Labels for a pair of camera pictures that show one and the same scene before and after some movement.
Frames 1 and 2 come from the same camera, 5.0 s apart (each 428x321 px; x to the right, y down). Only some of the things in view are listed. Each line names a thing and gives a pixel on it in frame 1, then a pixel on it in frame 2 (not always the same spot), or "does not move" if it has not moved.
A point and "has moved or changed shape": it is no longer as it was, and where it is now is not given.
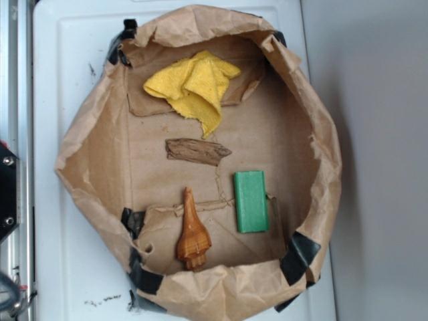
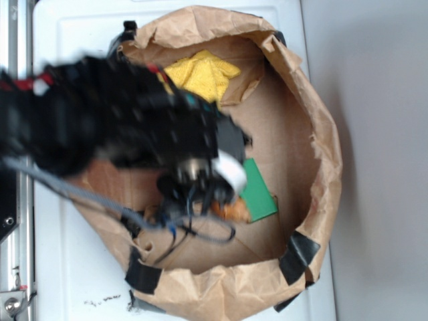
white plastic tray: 79,270 does not move
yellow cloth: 198,83 does not move
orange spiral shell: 193,241 to 235,210
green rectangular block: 251,201 has moved or changed shape
